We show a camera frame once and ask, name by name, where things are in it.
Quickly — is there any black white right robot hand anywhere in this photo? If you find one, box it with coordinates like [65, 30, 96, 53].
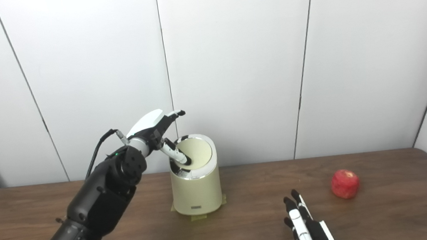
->
[281, 186, 338, 240]

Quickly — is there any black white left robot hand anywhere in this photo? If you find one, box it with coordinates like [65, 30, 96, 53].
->
[124, 106, 193, 171]

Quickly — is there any cream round bin lid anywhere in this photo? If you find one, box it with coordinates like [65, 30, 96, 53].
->
[173, 136, 214, 171]

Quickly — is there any red apple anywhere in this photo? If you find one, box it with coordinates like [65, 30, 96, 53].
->
[330, 168, 361, 201]

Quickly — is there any cream-colored bin body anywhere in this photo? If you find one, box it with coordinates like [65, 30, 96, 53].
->
[167, 132, 224, 217]

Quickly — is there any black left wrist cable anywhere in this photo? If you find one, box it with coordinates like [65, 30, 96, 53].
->
[82, 128, 132, 180]

